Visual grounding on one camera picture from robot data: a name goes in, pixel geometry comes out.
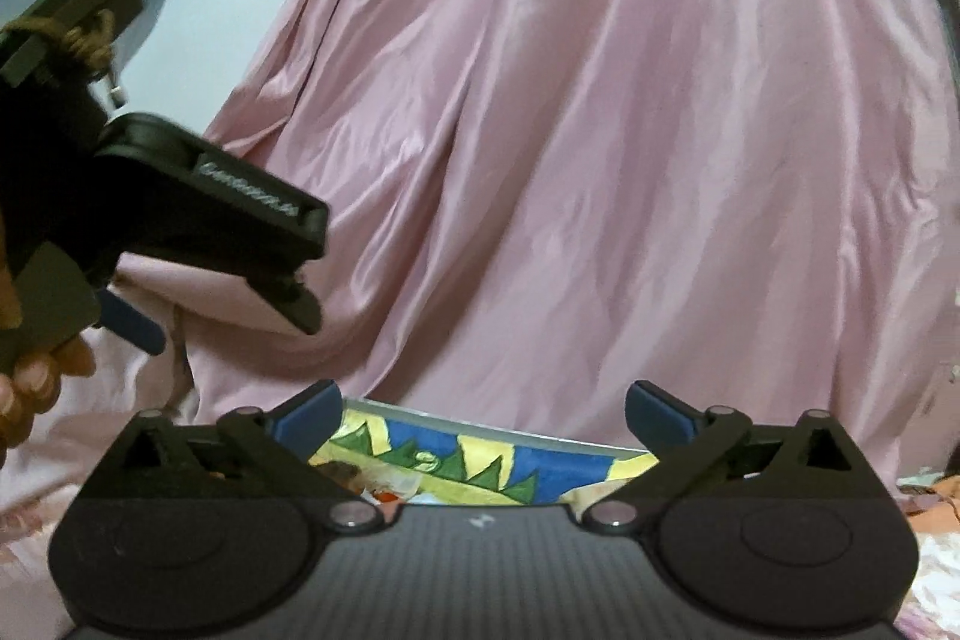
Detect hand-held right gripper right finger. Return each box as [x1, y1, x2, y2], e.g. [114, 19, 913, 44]
[581, 379, 895, 530]

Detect person's left hand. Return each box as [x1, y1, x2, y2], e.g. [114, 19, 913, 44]
[0, 212, 96, 468]

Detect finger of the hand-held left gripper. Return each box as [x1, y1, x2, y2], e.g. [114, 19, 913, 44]
[96, 287, 167, 357]
[223, 265, 324, 336]

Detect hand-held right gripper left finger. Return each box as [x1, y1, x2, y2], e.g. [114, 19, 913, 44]
[81, 379, 385, 532]

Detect grey box blue yellow lining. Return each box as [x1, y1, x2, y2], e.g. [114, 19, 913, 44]
[307, 396, 661, 507]

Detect pink satin curtain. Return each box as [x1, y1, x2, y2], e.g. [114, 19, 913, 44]
[112, 0, 960, 485]

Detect clear packet brown snack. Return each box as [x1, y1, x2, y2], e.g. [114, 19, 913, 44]
[319, 458, 370, 495]

